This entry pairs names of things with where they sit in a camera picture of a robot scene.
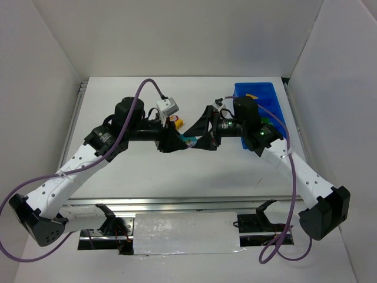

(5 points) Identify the teal printed round lego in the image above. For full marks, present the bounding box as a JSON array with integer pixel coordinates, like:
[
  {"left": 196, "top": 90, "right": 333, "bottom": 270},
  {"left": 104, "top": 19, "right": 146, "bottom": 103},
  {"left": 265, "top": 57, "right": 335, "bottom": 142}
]
[{"left": 180, "top": 134, "right": 197, "bottom": 148}]

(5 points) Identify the yellow lego brick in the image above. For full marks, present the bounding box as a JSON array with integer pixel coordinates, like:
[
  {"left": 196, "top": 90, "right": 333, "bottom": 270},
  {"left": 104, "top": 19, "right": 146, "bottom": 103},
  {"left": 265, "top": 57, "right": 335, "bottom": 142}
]
[
  {"left": 174, "top": 119, "right": 184, "bottom": 130},
  {"left": 246, "top": 94, "right": 259, "bottom": 100}
]

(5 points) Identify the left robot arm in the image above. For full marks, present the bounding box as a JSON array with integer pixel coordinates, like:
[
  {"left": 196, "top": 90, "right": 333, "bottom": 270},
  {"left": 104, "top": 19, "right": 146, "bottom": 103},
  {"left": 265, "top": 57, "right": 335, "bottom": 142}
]
[{"left": 9, "top": 97, "right": 187, "bottom": 247}]

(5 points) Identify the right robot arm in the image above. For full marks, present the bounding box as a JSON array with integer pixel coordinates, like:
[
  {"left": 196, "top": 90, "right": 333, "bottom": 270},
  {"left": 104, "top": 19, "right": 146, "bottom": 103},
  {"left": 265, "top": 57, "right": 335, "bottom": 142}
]
[{"left": 184, "top": 96, "right": 350, "bottom": 241}]

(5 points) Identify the blue divided plastic bin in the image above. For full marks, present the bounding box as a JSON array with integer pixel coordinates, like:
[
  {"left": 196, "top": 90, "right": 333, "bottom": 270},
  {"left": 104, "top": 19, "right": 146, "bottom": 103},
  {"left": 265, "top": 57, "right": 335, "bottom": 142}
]
[{"left": 233, "top": 82, "right": 287, "bottom": 138}]

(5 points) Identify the white foil tape panel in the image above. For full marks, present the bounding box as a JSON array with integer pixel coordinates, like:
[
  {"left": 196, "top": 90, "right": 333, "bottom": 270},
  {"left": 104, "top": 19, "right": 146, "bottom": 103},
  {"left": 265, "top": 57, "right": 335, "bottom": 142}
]
[{"left": 133, "top": 212, "right": 242, "bottom": 255}]

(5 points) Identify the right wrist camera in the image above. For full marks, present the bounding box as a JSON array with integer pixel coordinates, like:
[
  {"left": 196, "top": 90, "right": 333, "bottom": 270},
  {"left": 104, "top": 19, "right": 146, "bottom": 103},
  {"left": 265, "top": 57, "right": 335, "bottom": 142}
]
[{"left": 213, "top": 97, "right": 226, "bottom": 113}]

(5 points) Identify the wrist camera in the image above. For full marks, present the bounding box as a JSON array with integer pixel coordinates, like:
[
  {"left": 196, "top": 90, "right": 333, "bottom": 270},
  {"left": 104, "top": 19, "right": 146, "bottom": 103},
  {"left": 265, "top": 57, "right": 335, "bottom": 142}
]
[
  {"left": 156, "top": 97, "right": 179, "bottom": 120},
  {"left": 213, "top": 97, "right": 226, "bottom": 113}
]

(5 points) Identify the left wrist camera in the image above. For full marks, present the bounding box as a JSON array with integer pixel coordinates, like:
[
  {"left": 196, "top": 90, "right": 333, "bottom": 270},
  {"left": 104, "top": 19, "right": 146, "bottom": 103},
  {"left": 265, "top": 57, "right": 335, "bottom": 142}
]
[{"left": 156, "top": 97, "right": 179, "bottom": 120}]

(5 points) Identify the aluminium front rail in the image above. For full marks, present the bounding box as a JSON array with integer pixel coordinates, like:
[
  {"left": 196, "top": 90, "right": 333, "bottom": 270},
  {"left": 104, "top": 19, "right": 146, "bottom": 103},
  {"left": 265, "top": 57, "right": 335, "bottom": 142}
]
[{"left": 66, "top": 195, "right": 291, "bottom": 214}]

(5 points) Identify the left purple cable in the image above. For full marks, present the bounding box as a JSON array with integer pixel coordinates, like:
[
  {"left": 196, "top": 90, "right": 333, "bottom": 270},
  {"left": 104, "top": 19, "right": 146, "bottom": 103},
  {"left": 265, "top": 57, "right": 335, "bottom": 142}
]
[{"left": 0, "top": 78, "right": 166, "bottom": 263}]

